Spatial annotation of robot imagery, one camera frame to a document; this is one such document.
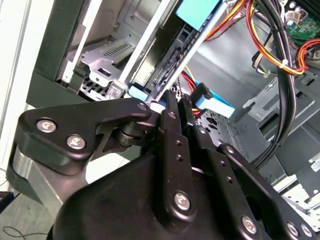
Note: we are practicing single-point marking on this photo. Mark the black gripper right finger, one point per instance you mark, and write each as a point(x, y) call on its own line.
point(225, 160)

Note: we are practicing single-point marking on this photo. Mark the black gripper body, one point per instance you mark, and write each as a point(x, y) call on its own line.
point(112, 207)

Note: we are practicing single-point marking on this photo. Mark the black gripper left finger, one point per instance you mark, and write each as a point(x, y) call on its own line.
point(75, 117)

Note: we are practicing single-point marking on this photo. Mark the hard disk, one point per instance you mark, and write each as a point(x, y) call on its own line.
point(150, 62)

